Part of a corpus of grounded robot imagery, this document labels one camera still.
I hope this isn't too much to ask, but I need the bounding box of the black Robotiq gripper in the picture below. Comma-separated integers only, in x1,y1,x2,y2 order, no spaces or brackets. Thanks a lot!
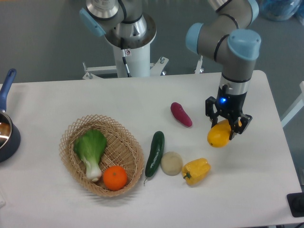
205,85,253,140

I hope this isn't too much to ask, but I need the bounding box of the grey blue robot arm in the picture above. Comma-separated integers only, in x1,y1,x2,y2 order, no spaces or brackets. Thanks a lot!
79,0,261,138

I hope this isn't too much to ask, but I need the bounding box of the purple sweet potato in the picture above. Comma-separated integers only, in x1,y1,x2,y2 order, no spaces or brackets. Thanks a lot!
170,102,193,127

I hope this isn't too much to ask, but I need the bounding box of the yellow bell pepper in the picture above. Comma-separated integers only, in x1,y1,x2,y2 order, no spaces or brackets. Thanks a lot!
181,158,211,186

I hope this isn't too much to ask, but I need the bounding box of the beige round bun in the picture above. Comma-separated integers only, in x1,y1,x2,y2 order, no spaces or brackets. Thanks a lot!
161,152,183,176

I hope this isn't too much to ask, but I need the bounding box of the dark green cucumber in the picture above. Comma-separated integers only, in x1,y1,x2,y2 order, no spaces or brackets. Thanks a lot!
143,131,165,185

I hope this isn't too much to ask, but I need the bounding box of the woven wicker basket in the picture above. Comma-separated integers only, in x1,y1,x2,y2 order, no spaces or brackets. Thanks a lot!
59,114,144,197

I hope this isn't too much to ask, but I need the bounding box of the black device at edge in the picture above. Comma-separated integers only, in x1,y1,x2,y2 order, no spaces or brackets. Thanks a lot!
286,192,304,218

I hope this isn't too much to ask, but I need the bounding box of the blue plastic bag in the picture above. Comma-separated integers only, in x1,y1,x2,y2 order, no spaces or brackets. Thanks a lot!
259,0,303,21

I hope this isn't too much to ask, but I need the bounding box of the orange tangerine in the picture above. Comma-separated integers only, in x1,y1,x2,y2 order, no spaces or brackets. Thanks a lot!
103,165,127,191

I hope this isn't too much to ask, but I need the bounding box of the green bok choy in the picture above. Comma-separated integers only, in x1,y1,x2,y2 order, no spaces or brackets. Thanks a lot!
73,129,107,182

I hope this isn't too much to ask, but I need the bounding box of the white frame at right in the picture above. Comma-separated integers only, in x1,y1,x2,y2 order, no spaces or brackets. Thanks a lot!
280,81,304,127

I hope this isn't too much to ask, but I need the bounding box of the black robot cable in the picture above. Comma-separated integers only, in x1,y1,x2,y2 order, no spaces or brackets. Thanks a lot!
120,38,132,78

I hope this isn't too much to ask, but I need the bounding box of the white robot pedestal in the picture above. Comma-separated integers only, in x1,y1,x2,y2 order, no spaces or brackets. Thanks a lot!
79,9,169,79

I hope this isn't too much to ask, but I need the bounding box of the blue handled saucepan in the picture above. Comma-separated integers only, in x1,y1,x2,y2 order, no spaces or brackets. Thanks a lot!
0,68,21,162

